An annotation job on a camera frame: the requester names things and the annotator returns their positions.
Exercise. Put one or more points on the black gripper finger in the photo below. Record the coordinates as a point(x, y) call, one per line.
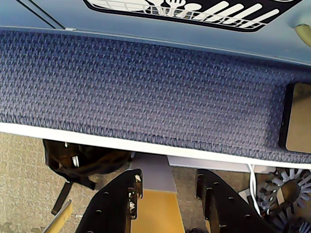
point(109, 206)
point(226, 211)

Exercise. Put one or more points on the yellow flat board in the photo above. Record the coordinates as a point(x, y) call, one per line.
point(158, 213)

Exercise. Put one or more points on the yellow wooden stick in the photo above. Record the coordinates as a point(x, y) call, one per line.
point(60, 216)

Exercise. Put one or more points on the black backpack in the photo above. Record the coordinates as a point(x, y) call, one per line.
point(82, 160)

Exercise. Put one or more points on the gray chair base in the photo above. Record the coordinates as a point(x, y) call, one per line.
point(289, 194)

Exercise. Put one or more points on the blue woven mat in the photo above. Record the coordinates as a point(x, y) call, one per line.
point(145, 92)

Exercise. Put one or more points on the black framed tan panel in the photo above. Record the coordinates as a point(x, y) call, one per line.
point(300, 116)

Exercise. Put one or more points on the blue toy kitchen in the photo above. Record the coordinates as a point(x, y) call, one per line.
point(145, 31)

